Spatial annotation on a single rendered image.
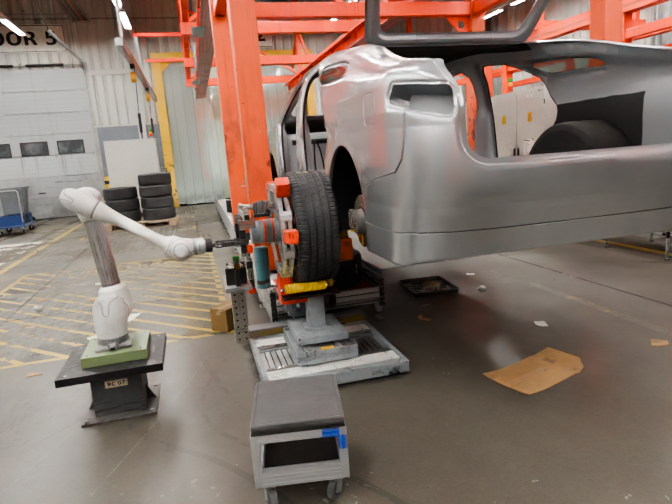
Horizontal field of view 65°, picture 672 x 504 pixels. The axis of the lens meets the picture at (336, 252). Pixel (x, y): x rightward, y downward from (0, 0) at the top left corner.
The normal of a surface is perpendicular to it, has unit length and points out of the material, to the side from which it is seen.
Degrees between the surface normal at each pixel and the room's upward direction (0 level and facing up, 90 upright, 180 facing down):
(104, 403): 90
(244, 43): 90
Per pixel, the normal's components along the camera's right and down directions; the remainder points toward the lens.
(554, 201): 0.25, 0.46
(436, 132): -0.26, 0.19
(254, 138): 0.25, 0.17
